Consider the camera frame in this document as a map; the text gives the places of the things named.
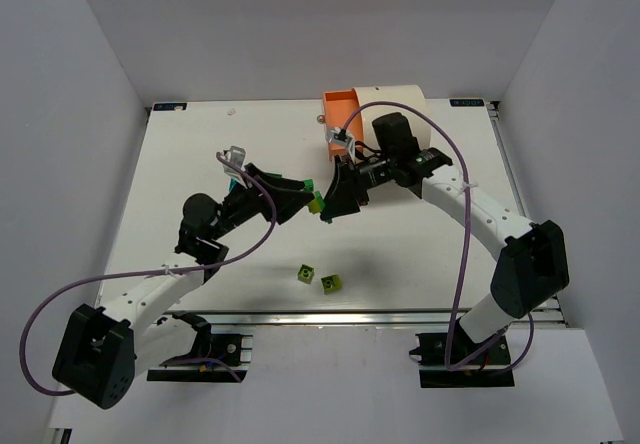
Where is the left blue corner label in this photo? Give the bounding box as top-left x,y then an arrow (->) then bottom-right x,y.
152,102 -> 187,112

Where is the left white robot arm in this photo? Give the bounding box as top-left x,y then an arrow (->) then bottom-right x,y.
52,164 -> 314,409

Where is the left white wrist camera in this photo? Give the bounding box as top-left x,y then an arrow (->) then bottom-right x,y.
216,145 -> 246,181

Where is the cream cylindrical drawer cabinet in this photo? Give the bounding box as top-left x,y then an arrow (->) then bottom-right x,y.
349,83 -> 432,165

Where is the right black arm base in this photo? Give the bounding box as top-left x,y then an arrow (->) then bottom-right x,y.
409,332 -> 515,389

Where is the aluminium table rail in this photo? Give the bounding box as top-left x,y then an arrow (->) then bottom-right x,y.
94,308 -> 569,333

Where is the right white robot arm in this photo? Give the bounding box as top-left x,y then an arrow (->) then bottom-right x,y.
320,112 -> 569,356

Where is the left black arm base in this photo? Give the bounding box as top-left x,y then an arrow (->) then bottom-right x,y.
146,311 -> 253,384

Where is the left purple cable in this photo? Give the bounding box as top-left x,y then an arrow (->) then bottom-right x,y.
19,152 -> 279,396

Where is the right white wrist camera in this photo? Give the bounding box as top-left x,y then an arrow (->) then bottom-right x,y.
325,126 -> 356,161

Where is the lime square lego brick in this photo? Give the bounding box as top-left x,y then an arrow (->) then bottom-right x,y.
307,191 -> 325,214
321,274 -> 342,295
297,264 -> 315,284

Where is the small green lego brick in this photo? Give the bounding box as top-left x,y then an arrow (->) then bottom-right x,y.
303,179 -> 315,192

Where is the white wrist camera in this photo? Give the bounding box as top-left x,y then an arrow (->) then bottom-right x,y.
325,126 -> 356,161
216,145 -> 246,181

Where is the orange drawer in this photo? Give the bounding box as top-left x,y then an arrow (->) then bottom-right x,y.
322,88 -> 364,162

